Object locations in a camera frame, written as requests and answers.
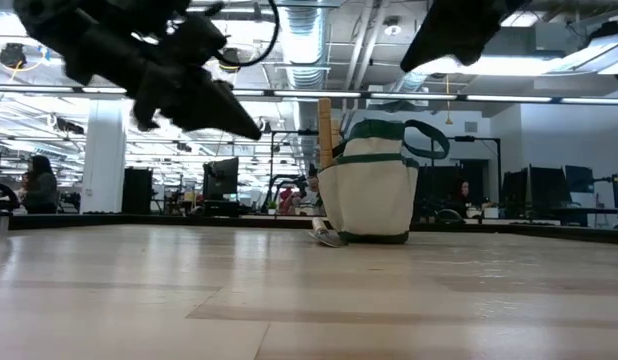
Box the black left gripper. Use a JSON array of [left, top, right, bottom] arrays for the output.
[[62, 13, 263, 142]]

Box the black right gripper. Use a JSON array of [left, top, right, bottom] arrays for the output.
[[399, 0, 533, 74]]

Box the wide steel trowel wooden handle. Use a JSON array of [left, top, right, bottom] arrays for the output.
[[317, 97, 335, 170]]

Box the cream canvas bag green trim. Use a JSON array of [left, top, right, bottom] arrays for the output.
[[316, 118, 451, 245]]

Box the black tall cabinet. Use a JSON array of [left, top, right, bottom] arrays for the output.
[[121, 167, 154, 215]]

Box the white square pillar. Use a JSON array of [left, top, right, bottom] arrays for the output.
[[80, 99, 128, 215]]

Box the long linear ceiling light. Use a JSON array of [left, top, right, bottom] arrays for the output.
[[0, 84, 618, 105]]

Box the smooth silver ventilation duct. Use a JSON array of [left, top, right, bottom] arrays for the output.
[[391, 69, 440, 94]]

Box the black ceiling cable reel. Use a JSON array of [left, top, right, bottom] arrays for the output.
[[219, 47, 243, 71], [0, 42, 28, 70]]

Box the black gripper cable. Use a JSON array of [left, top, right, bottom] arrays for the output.
[[208, 0, 282, 69]]

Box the ribbed silver ventilation duct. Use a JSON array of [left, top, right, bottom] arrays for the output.
[[274, 0, 331, 132]]

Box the black curved cable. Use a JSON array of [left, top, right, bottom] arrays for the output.
[[0, 182, 21, 212]]

